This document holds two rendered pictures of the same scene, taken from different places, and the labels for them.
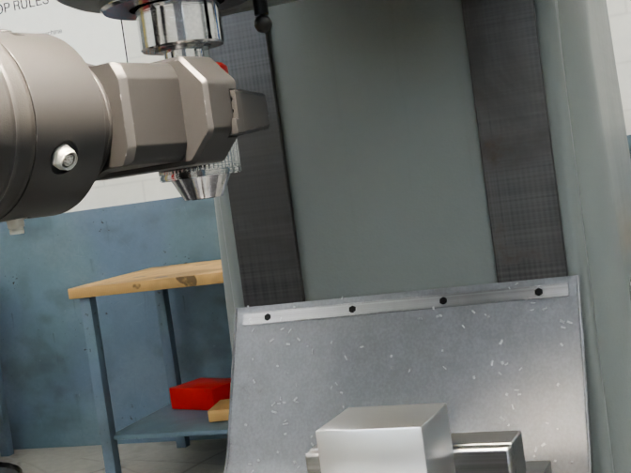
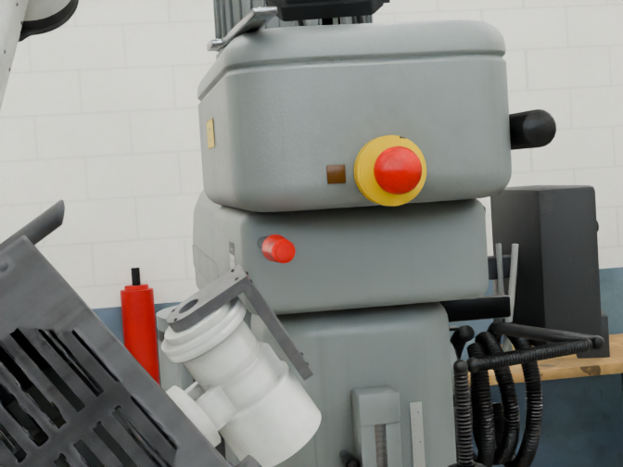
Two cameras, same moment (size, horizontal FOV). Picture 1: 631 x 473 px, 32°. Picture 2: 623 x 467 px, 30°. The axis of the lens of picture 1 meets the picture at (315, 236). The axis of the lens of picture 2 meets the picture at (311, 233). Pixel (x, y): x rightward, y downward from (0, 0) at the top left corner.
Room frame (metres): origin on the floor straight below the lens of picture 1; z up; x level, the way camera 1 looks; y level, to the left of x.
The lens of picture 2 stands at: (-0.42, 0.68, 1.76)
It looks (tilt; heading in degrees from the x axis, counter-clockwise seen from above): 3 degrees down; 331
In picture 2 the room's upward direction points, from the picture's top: 4 degrees counter-clockwise
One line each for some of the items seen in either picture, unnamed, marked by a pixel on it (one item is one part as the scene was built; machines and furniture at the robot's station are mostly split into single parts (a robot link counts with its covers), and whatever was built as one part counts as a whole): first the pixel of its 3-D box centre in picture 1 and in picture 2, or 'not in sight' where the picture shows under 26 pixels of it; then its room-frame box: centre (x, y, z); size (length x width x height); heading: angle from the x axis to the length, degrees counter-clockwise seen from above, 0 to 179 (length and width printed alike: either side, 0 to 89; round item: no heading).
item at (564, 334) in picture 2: not in sight; (544, 334); (0.50, -0.10, 1.58); 0.17 x 0.01 x 0.01; 178
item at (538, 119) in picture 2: not in sight; (463, 138); (0.60, -0.09, 1.79); 0.45 x 0.04 x 0.04; 160
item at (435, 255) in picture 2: not in sight; (337, 246); (0.66, 0.04, 1.68); 0.34 x 0.24 x 0.10; 160
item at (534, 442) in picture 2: not in sight; (463, 400); (0.80, -0.22, 1.45); 0.18 x 0.16 x 0.21; 160
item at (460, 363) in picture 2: not in sight; (463, 412); (0.41, 0.07, 1.54); 0.01 x 0.01 x 0.10
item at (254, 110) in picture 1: (234, 112); not in sight; (0.60, 0.03, 1.24); 0.06 x 0.02 x 0.03; 144
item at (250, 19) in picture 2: not in sight; (244, 30); (0.52, 0.21, 1.89); 0.24 x 0.04 x 0.01; 162
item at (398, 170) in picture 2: not in sight; (396, 170); (0.38, 0.15, 1.76); 0.04 x 0.03 x 0.04; 70
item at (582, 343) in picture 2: not in sight; (537, 353); (0.42, -0.02, 1.58); 0.17 x 0.01 x 0.01; 92
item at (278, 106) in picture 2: not in sight; (334, 126); (0.63, 0.05, 1.81); 0.47 x 0.26 x 0.16; 160
